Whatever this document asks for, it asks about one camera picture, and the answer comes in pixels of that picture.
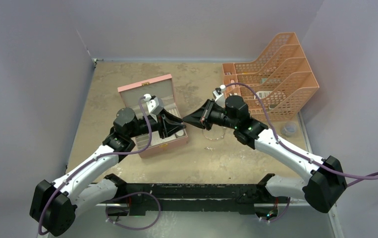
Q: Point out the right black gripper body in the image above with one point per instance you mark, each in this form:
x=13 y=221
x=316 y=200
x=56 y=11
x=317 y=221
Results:
x=217 y=116

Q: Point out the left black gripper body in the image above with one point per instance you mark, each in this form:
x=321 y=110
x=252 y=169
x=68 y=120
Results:
x=143 y=126

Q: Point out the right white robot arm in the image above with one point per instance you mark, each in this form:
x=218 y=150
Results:
x=320 y=183

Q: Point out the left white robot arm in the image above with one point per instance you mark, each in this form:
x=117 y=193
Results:
x=56 y=204

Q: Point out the white label card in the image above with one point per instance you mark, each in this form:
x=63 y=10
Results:
x=262 y=94

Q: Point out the clear plastic cup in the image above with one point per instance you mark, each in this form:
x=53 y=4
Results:
x=289 y=129

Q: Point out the orange mesh file organizer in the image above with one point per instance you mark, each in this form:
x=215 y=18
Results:
x=282 y=68

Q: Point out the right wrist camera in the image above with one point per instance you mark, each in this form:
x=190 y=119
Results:
x=219 y=97

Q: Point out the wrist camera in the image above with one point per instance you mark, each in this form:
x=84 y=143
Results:
x=219 y=97
x=154 y=104

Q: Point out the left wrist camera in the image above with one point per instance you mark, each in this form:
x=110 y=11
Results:
x=154 y=104

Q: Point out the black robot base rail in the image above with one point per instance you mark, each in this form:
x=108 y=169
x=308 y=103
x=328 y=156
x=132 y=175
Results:
x=245 y=199

